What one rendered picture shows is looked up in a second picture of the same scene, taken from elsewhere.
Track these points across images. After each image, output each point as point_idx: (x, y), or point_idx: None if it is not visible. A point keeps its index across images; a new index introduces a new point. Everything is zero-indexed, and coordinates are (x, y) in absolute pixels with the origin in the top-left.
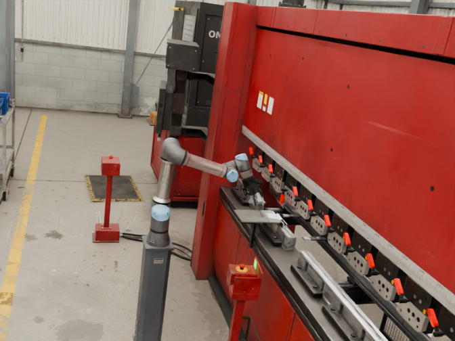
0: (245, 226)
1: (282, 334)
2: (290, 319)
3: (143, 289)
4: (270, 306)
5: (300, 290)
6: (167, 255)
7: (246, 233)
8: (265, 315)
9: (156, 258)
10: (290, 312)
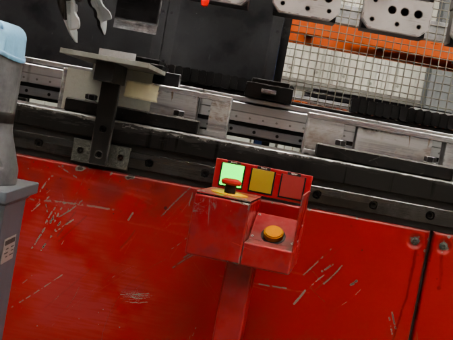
0: (27, 119)
1: (376, 315)
2: (412, 256)
3: None
4: (282, 278)
5: (420, 176)
6: (21, 219)
7: (36, 139)
8: (256, 317)
9: (7, 237)
10: (408, 241)
